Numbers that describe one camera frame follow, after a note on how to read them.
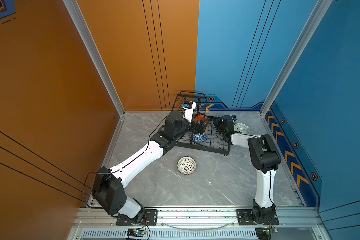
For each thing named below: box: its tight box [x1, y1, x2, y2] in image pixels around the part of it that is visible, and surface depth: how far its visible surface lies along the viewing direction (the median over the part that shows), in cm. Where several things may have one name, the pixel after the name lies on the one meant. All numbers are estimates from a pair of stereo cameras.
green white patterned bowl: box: [233, 122, 251, 135], surface depth 108 cm
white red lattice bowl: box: [177, 156, 197, 175], surface depth 91 cm
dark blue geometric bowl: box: [193, 132, 208, 143], surface depth 104 cm
